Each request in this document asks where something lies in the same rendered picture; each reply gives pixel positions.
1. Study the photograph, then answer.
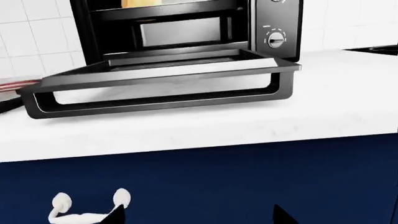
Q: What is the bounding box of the golden bread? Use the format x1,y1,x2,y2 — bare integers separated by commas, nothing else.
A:
121,0,163,9

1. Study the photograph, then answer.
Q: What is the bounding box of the red striped cloth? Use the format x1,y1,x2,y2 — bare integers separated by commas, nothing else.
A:
0,78,41,94

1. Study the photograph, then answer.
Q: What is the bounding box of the black cooktop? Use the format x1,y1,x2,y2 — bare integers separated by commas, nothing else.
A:
342,45,398,56

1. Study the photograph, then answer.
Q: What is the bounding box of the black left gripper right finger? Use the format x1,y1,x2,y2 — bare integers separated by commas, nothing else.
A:
272,203,300,224

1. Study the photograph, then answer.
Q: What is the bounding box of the black toaster oven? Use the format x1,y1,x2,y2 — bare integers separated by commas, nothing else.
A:
69,0,304,67

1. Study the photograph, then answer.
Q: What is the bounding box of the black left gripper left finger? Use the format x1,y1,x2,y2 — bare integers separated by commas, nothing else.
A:
102,204,126,224

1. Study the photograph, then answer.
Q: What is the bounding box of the silver oven control knob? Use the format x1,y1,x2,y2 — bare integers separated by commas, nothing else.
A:
267,32,286,49

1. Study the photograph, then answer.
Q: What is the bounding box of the navy blue cabinet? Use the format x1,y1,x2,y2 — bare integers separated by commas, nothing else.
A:
0,132,398,224

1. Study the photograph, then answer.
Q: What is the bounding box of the black oven door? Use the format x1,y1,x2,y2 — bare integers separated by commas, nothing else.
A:
19,48,303,120

